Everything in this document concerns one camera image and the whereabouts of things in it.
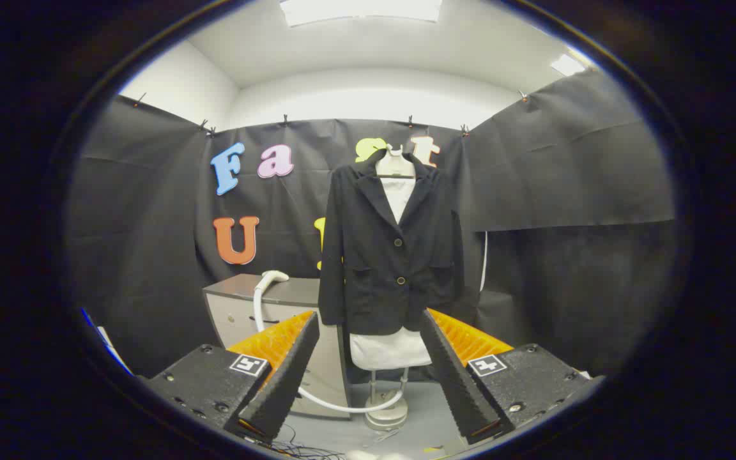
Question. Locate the black button jacket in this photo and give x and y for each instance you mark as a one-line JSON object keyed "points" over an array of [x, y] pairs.
{"points": [[381, 275]]}

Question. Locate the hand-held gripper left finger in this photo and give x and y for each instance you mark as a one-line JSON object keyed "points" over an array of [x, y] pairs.
{"points": [[291, 364]]}

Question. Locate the white mannequin torso stand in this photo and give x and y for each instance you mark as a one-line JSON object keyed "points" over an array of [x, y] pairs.
{"points": [[390, 350]]}

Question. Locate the white garment steamer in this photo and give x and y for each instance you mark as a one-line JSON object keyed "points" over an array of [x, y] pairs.
{"points": [[275, 276]]}

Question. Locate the large ceiling light panel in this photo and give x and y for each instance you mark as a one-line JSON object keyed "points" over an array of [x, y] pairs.
{"points": [[361, 9]]}

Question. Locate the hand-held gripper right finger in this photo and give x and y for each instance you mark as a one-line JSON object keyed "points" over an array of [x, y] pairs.
{"points": [[451, 370]]}

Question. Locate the small ceiling light panel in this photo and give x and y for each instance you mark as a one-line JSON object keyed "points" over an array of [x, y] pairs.
{"points": [[567, 64]]}

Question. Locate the white blue paper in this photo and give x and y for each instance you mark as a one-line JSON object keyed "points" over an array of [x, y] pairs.
{"points": [[111, 348]]}

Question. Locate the black backdrop cloth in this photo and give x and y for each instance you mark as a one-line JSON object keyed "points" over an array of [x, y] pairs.
{"points": [[566, 179]]}

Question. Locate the grey drawer cabinet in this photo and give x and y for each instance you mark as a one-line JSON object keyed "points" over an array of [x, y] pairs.
{"points": [[291, 292]]}

